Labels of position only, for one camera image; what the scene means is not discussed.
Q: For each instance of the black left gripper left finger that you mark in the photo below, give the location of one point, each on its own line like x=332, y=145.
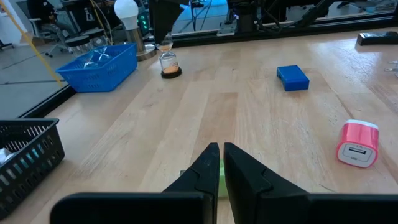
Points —
x=155, y=208

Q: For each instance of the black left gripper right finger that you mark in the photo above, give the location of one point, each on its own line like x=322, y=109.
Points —
x=295, y=208

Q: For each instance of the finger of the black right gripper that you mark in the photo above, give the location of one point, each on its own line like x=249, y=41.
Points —
x=166, y=15

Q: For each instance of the hourglass with orange sand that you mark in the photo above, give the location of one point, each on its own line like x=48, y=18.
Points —
x=170, y=67

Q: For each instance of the green usb wall charger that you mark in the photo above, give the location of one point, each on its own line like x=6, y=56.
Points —
x=222, y=183

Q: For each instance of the hourglass with pale sand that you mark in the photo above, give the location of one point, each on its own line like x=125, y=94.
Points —
x=102, y=54

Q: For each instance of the hourglass with red sand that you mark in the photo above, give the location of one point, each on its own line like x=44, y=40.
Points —
x=90, y=62

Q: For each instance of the pink usb wall charger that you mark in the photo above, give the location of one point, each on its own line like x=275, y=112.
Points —
x=357, y=137

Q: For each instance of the blue plastic box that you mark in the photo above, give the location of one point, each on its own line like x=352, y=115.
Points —
x=292, y=79

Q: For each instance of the purple usb wall charger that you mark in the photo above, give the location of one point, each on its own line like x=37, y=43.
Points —
x=392, y=69

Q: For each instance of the black plastic box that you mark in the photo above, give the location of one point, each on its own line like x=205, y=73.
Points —
x=376, y=39

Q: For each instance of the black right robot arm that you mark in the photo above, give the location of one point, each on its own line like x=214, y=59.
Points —
x=245, y=15

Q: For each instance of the black office chair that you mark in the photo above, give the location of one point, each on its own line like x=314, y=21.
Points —
x=77, y=40

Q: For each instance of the white bulb lamp metal base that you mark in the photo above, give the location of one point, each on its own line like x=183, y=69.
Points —
x=126, y=11

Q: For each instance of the blue plastic basket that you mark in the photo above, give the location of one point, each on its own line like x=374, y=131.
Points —
x=102, y=77

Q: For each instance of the person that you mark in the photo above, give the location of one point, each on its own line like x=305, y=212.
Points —
x=40, y=11

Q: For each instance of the black plastic basket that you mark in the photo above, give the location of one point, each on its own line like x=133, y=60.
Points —
x=31, y=174

